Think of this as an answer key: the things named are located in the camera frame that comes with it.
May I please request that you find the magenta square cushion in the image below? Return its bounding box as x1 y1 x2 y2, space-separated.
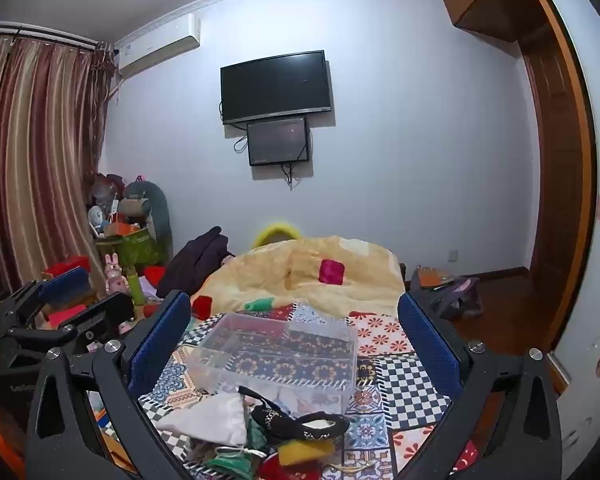
318 259 347 284

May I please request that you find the grey-green plush toy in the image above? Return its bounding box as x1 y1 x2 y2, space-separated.
117 180 173 261

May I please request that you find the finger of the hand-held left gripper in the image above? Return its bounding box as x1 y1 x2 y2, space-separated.
5 291 135 356
0 266 92 331

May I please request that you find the yellow ring cushion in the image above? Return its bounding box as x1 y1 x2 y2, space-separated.
251 220 303 250

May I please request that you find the white air conditioner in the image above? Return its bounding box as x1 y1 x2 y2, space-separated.
117 13 202 78

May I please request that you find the yellow sponge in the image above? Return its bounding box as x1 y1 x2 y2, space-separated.
278 440 337 467

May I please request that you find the curtain rod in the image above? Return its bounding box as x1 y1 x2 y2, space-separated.
0 21 116 53

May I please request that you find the wooden overhead cabinet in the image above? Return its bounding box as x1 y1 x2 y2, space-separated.
436 0 531 43

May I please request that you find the orange book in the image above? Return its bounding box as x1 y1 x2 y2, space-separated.
417 267 453 288

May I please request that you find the black monitor cable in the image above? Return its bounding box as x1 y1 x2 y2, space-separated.
280 160 301 191

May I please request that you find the patchwork printed blanket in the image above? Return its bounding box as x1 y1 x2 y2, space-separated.
140 302 481 480

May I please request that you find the green bottle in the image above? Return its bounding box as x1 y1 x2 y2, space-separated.
126 267 146 306

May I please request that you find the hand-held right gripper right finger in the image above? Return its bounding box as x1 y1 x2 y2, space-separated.
397 292 563 480

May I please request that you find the dark clothes pile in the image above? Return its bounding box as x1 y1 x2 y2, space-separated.
156 226 236 303

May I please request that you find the small white fan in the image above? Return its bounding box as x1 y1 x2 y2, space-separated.
87 205 108 236

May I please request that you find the grey bag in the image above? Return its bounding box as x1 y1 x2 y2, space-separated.
410 265 483 321

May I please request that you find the red soft item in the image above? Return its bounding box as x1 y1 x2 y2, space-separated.
257 455 326 480

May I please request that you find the black beaded shoe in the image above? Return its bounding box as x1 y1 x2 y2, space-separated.
237 385 351 443

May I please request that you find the striped red curtain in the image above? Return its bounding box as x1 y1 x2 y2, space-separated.
0 35 116 296

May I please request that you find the green shopping bag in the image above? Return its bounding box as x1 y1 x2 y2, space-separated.
96 230 161 273

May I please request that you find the yellow blanket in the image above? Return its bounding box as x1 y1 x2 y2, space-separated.
192 235 406 318

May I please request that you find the clear plastic storage box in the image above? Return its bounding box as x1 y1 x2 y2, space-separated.
186 311 359 416

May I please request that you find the pink bunny toy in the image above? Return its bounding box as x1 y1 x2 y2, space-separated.
104 254 127 295

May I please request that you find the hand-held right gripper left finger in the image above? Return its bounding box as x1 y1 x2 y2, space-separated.
25 290 201 480

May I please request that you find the wooden door frame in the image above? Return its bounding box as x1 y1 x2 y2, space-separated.
510 0 598 356

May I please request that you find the small black monitor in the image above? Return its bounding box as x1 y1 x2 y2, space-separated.
246 116 311 167

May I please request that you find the wall-mounted black television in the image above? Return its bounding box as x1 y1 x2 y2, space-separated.
220 50 334 126

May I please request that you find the white cloth bag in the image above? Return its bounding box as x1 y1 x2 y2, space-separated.
155 392 251 448

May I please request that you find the red box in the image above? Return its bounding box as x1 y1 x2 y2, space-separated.
47 256 92 278

